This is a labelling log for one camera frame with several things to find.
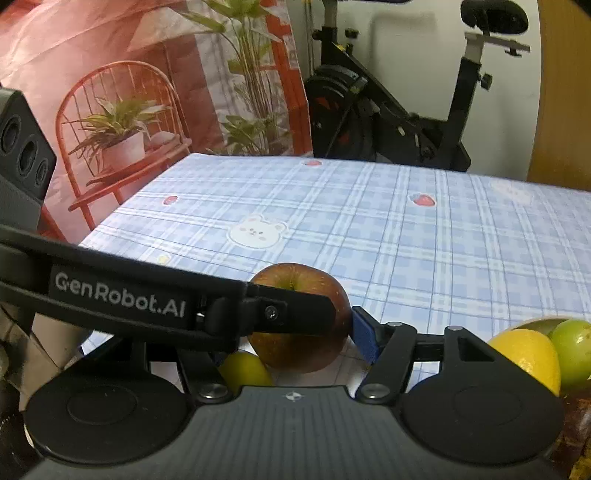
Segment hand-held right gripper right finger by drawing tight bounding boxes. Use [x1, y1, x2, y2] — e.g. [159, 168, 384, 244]
[351, 305, 502, 403]

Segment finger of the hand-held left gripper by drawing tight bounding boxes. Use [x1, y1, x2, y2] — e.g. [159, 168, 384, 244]
[203, 283, 338, 337]

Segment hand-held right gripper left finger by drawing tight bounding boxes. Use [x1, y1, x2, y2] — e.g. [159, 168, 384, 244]
[85, 339, 232, 402]

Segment red apple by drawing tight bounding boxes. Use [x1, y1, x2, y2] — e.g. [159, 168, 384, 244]
[247, 262, 352, 373]

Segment small yellow lemon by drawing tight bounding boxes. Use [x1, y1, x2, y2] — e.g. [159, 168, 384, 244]
[217, 351, 274, 398]

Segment large yellow lemon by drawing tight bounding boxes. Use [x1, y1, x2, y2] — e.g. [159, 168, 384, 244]
[487, 329, 562, 398]

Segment cream round plate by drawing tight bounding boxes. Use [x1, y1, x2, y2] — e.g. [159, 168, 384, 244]
[510, 316, 571, 333]

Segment green lime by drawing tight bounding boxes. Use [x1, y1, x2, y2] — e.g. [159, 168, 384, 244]
[549, 318, 591, 393]

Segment blue plaid tablecloth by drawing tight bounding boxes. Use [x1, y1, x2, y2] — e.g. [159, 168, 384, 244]
[76, 154, 591, 402]

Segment black exercise bike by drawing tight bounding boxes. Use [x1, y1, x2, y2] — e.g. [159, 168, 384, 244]
[302, 0, 532, 172]

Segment printed backdrop cloth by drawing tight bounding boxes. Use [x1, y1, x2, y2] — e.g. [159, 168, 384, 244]
[0, 0, 312, 245]

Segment wooden board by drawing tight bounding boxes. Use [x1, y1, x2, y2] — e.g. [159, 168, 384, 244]
[526, 0, 591, 192]

